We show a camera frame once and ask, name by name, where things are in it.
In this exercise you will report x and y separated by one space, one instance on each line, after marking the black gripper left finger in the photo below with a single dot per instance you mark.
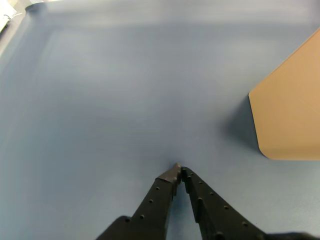
152 212

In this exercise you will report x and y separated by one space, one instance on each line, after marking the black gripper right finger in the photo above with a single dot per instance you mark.
215 217

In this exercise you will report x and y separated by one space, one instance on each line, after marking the tan square box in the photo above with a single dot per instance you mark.
287 112

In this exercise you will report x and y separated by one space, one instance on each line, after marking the blue-grey table mat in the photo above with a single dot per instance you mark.
125 87

